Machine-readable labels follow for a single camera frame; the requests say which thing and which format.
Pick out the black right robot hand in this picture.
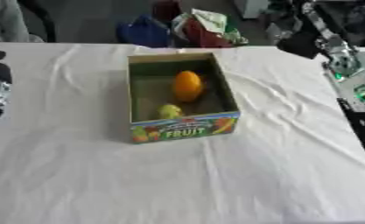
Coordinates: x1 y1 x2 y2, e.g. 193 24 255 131
275 1 354 60

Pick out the cardboard box with fruit print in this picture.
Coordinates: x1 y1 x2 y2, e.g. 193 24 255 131
125 52 242 144

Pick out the person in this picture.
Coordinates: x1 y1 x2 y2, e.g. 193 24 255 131
0 0 46 44

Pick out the black chair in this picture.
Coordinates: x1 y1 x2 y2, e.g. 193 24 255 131
17 0 59 44

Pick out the white and green bag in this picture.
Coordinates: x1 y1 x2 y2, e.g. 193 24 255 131
170 8 251 46

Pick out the orange toy fruit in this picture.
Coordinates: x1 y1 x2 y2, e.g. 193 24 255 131
171 70 206 103

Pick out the dark red bag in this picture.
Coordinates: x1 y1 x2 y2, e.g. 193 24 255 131
150 0 186 25

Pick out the yellow-green toy fruit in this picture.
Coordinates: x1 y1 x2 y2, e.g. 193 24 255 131
156 103 186 120

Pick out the blue bag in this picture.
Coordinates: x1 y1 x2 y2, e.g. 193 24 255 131
115 13 175 48

